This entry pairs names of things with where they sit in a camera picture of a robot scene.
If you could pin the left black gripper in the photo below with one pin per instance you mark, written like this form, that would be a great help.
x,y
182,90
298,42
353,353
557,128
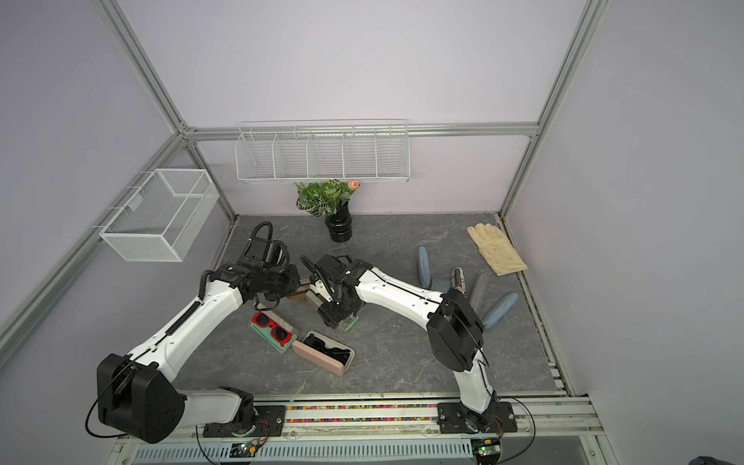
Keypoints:
x,y
294,283

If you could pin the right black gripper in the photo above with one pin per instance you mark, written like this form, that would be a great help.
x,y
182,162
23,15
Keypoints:
x,y
329,316

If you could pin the grey case mint lining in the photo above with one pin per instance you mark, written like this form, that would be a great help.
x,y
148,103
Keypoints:
x,y
349,322

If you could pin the light blue case white sunglasses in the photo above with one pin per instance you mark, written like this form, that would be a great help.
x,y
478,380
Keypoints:
x,y
424,269

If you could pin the grey fabric glasses case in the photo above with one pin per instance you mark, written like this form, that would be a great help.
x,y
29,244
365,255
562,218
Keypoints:
x,y
478,291

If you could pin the blue case orange lining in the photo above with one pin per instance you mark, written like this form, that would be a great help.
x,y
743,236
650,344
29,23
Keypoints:
x,y
499,310

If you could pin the plaid beige glasses case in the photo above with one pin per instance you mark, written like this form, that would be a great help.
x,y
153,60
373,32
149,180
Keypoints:
x,y
301,291

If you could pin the mint case blue glasses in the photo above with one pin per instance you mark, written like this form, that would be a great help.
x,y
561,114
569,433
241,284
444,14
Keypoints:
x,y
440,285

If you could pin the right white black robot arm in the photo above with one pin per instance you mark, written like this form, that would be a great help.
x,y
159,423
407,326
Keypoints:
x,y
455,332

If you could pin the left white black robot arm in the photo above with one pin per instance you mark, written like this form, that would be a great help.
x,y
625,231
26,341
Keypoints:
x,y
136,393

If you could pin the grey mint case red sunglasses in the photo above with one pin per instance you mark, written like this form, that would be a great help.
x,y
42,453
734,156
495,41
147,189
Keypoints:
x,y
282,322

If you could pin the pink case black sunglasses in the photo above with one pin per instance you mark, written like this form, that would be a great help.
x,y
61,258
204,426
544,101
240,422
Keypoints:
x,y
325,362

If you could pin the green plant in black vase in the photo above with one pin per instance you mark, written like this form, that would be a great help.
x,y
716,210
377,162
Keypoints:
x,y
330,200

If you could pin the beige work glove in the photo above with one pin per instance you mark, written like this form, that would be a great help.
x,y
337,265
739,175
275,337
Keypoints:
x,y
496,249

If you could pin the white wire mesh side basket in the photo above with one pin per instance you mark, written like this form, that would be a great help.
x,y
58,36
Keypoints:
x,y
161,220

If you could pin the long white wire shelf basket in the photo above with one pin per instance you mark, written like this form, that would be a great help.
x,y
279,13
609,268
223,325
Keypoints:
x,y
319,150

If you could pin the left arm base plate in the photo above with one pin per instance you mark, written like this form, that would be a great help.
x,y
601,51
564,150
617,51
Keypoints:
x,y
264,421

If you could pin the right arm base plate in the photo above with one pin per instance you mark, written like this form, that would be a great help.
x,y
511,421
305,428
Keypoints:
x,y
454,418

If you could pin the white vented cable duct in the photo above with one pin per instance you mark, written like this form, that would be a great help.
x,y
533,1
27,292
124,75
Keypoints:
x,y
303,451

